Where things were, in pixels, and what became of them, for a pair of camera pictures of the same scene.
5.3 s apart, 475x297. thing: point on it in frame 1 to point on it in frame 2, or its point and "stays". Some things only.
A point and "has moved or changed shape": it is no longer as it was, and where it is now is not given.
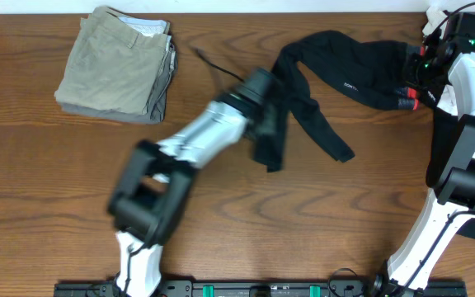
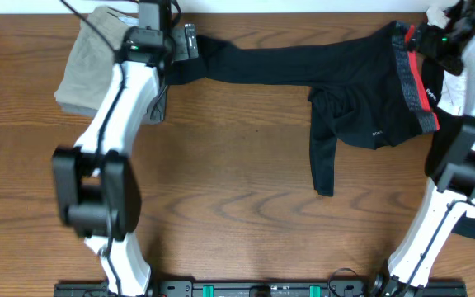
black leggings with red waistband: x=371 y=72 has moved or changed shape
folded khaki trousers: x=110 y=64 stays
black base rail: x=254 y=288 stays
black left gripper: x=272 y=126 to x=182 y=52
